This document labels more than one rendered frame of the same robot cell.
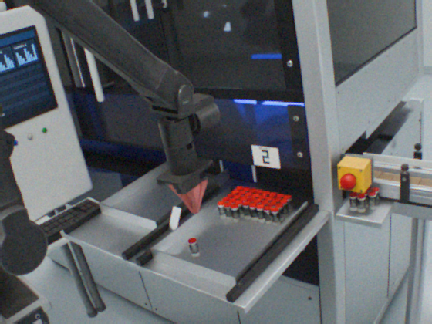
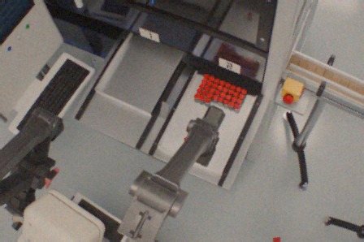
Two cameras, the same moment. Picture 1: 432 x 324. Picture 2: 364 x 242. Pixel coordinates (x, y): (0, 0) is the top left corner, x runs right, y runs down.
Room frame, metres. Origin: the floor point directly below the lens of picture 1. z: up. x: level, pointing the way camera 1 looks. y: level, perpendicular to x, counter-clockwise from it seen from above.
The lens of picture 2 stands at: (0.36, 0.16, 2.51)
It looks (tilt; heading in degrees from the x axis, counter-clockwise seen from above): 68 degrees down; 354
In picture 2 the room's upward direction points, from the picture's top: 10 degrees counter-clockwise
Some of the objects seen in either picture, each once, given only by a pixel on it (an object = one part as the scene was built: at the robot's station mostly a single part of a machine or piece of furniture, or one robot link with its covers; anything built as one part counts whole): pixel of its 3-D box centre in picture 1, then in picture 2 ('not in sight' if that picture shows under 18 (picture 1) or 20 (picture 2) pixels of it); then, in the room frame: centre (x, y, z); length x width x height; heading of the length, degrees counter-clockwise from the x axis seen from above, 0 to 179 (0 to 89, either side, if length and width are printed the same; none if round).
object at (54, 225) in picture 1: (52, 228); (51, 99); (1.30, 0.60, 0.82); 0.40 x 0.14 x 0.02; 131
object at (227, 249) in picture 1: (232, 230); (208, 121); (0.97, -0.01, 0.90); 0.34 x 0.26 x 0.04; 138
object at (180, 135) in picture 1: (177, 129); not in sight; (0.79, 0.06, 1.25); 0.07 x 0.06 x 0.07; 137
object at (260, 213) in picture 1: (250, 210); (218, 101); (1.04, -0.07, 0.91); 0.18 x 0.02 x 0.05; 48
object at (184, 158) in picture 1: (182, 160); (203, 145); (0.79, 0.06, 1.19); 0.10 x 0.07 x 0.07; 138
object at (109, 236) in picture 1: (192, 220); (172, 100); (1.11, 0.10, 0.87); 0.70 x 0.48 x 0.02; 48
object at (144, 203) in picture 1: (164, 190); (142, 67); (1.27, 0.18, 0.90); 0.34 x 0.26 x 0.04; 138
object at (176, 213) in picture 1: (162, 228); (158, 121); (1.02, 0.17, 0.91); 0.14 x 0.03 x 0.06; 137
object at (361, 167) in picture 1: (355, 173); (292, 88); (0.96, -0.34, 1.00); 0.08 x 0.07 x 0.07; 138
